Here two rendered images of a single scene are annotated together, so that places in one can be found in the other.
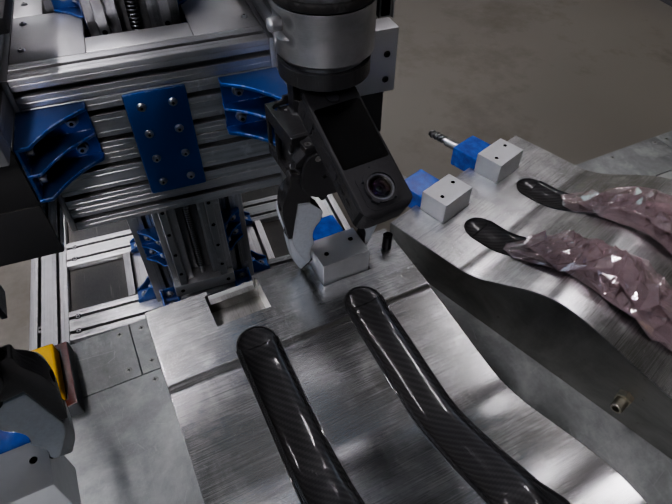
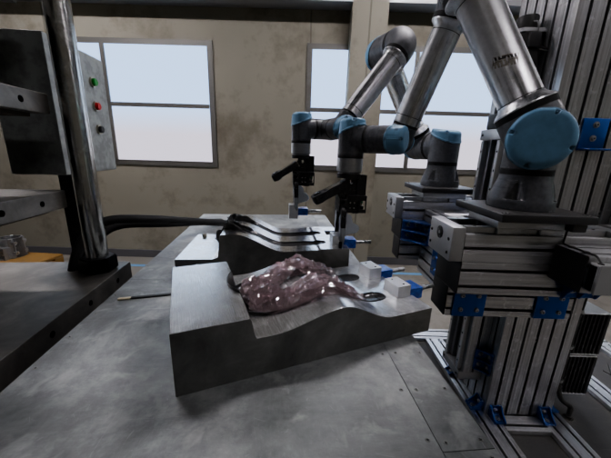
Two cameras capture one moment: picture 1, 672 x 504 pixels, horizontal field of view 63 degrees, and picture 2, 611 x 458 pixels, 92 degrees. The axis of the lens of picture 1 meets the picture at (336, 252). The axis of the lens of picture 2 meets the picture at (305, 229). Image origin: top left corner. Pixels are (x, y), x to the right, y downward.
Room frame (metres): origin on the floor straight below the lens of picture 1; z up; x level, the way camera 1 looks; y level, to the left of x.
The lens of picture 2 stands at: (0.59, -0.87, 1.17)
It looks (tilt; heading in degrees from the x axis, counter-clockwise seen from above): 15 degrees down; 110
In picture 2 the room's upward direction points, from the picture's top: 2 degrees clockwise
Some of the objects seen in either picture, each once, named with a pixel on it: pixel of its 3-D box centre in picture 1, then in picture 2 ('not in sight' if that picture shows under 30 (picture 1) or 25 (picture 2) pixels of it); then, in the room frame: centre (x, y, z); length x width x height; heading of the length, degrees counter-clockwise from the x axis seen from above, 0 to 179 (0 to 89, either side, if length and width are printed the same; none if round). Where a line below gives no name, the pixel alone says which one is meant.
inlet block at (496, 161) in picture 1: (467, 152); (412, 289); (0.61, -0.18, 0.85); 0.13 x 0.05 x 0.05; 43
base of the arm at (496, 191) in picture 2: not in sight; (522, 188); (0.84, 0.05, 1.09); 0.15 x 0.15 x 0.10
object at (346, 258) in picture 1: (318, 235); (351, 242); (0.41, 0.02, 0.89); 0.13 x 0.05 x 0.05; 26
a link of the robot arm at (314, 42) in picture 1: (320, 26); (349, 166); (0.39, 0.01, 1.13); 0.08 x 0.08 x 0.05
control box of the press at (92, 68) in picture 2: not in sight; (86, 258); (-0.58, -0.16, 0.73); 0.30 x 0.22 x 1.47; 116
